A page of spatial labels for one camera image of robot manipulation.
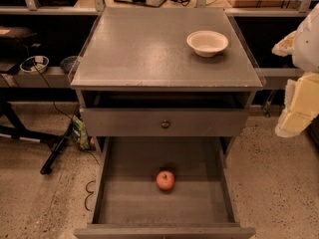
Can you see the green snack bag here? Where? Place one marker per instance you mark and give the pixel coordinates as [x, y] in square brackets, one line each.
[79, 134]

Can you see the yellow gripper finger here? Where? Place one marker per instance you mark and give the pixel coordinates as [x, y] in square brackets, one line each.
[301, 105]
[285, 46]

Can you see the grey cabinet with counter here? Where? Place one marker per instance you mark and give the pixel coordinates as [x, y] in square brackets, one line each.
[139, 59]

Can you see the white bowl with items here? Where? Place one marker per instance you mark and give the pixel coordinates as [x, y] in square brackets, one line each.
[35, 65]

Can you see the red apple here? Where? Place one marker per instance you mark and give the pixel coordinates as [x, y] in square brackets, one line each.
[165, 180]

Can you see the black stand leg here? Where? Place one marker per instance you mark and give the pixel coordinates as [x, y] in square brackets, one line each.
[19, 131]

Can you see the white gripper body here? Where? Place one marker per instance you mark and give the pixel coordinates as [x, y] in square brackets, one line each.
[307, 47]

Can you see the grey shelf rail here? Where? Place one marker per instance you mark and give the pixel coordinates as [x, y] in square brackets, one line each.
[53, 77]

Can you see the dark bowl on shelf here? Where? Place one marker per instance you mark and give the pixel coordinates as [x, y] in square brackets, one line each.
[68, 64]

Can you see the round metal drawer knob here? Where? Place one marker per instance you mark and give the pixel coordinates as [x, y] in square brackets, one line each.
[165, 124]

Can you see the black bag on shelf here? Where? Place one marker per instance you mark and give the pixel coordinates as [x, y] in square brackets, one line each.
[16, 41]

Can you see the open grey middle drawer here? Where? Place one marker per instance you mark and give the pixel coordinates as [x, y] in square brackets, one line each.
[129, 205]

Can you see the closed grey top drawer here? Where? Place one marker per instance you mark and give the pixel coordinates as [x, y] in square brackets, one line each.
[147, 122]

